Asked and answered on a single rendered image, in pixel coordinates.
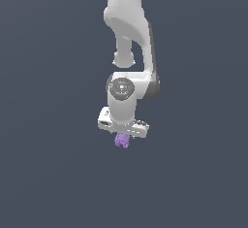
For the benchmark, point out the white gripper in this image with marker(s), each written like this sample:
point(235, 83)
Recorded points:
point(139, 129)

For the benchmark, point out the small purple object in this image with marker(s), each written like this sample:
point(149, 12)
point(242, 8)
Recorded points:
point(121, 140)

